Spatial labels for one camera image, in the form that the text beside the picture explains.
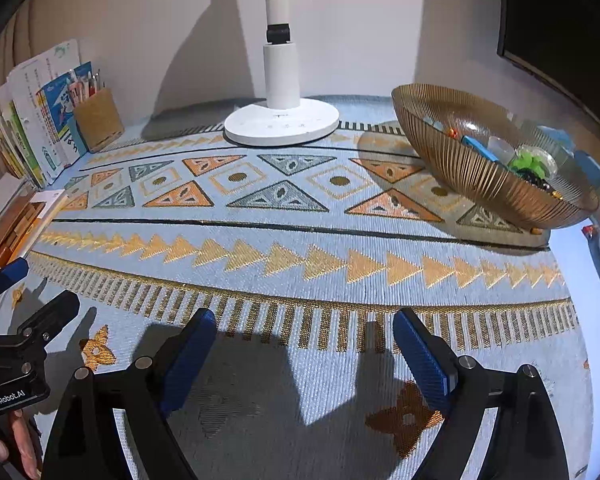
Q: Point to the green rubber toy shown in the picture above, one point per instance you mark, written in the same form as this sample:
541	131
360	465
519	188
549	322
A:
527	160

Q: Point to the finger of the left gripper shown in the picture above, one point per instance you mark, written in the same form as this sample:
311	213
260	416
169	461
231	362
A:
13	273
51	319

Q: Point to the row of standing books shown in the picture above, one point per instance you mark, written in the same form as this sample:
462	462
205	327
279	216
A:
37	114

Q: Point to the person's left hand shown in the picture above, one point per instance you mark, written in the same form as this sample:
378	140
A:
20	431

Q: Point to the patterned blue table mat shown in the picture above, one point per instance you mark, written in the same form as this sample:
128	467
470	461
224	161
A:
303	255

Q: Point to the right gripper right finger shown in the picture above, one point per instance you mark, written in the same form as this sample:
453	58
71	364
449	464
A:
525	442

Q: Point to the clear round lidded container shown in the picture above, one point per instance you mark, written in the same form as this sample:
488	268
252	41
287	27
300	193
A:
547	159

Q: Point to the teal translucent toy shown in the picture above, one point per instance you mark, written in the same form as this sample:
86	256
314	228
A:
434	123

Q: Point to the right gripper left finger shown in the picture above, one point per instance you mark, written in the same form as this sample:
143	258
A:
84	442

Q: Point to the pens in holder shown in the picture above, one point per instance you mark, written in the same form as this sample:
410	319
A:
84	87

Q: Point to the blue lighter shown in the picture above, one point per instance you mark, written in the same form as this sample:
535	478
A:
479	148

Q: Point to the black spider toy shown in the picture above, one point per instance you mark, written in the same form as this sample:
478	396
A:
532	178

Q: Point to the dark television screen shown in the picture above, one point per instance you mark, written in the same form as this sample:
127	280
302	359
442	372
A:
557	41

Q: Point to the brown leather notebook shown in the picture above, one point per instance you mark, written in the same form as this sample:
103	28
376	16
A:
13	222

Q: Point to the blue tissue pack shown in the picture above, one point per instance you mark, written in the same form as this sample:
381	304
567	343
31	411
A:
559	136

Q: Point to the woven pen holder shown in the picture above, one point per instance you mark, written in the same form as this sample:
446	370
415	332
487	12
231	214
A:
98	120

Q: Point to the white desk lamp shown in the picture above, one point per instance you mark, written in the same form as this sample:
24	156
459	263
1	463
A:
284	117

